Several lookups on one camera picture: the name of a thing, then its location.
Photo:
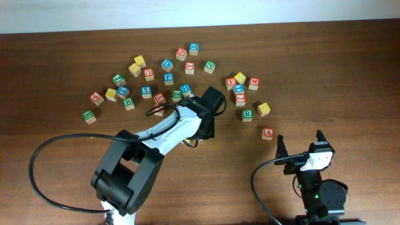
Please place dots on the blue block near 3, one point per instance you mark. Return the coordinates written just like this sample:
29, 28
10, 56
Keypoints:
238, 89

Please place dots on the blue P block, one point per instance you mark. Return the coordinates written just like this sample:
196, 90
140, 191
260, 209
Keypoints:
168, 79

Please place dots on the red 3 block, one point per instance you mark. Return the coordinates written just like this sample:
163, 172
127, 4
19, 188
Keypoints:
240, 99

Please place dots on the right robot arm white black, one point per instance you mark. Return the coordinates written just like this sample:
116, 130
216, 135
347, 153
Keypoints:
323, 200

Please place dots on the green B block far left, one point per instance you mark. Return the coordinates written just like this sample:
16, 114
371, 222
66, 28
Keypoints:
88, 117

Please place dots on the red U block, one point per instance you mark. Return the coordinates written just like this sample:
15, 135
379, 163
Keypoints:
148, 74

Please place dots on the yellow S block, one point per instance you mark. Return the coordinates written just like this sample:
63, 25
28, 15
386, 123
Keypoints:
263, 109

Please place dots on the red G block top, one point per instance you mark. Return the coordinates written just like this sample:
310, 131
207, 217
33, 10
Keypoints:
181, 54

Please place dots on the yellow block upper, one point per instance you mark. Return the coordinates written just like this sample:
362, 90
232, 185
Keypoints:
139, 60

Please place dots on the green B block centre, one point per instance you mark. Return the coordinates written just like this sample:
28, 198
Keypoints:
128, 103

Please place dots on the yellow C block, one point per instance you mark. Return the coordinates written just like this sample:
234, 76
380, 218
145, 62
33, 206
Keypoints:
185, 141

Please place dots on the green J block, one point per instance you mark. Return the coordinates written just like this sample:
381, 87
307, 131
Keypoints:
118, 80

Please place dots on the blue block left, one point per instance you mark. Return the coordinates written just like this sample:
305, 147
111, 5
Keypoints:
122, 92

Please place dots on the yellow block lower pair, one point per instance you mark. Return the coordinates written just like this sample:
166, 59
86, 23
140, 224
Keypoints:
135, 70

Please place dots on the yellow block left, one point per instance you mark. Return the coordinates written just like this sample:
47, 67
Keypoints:
111, 94

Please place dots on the red M block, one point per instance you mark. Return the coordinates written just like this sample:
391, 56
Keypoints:
254, 83

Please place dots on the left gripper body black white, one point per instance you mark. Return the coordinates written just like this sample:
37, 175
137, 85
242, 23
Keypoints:
207, 130

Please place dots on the blue 5 block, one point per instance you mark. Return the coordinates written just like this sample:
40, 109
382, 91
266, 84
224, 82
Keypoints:
146, 92

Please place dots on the red Y block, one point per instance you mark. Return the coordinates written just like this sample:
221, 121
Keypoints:
189, 67

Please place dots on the red X block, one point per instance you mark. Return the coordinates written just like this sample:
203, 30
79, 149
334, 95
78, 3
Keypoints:
159, 98

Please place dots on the blue D block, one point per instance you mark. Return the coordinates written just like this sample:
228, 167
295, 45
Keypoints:
167, 65

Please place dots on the red A block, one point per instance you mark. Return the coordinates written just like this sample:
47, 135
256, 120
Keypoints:
267, 133

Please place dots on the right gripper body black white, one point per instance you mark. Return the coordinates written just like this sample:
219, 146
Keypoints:
294, 167

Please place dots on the red 6 block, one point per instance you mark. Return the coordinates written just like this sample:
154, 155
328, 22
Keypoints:
96, 98

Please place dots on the green n block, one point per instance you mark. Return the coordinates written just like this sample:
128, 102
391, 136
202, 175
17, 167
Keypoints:
209, 67
176, 95

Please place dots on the blue X block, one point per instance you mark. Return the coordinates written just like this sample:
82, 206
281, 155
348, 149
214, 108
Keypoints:
193, 48

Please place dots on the green R block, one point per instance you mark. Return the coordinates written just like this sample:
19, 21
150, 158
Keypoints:
247, 115

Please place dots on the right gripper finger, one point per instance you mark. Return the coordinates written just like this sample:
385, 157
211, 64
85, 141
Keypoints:
281, 152
320, 138

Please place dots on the green N block upper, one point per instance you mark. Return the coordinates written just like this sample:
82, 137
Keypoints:
209, 67

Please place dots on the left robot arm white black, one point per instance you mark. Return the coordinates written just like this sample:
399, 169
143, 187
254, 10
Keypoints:
126, 173

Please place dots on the yellow block near E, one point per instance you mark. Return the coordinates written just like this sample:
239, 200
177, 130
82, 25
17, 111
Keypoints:
240, 78

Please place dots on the green N block lower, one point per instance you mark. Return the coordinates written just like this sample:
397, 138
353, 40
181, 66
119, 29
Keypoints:
176, 95

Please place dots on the blue H block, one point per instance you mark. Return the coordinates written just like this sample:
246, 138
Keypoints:
185, 90

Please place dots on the red E block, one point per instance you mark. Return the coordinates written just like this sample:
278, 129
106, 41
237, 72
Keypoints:
230, 83

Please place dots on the green b block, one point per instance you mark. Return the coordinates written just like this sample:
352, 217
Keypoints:
128, 103
88, 117

